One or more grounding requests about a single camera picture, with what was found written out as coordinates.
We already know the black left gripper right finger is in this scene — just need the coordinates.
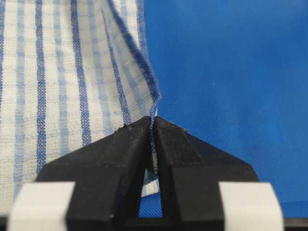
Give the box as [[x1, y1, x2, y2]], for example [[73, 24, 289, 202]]
[[154, 116, 259, 231]]

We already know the white blue striped towel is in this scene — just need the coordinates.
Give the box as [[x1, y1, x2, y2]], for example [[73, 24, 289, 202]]
[[0, 0, 160, 214]]

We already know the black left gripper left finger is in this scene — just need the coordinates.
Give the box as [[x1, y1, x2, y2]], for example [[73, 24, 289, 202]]
[[36, 116, 150, 231]]

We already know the blue table cloth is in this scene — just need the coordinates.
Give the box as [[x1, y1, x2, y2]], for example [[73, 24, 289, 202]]
[[144, 0, 308, 218]]

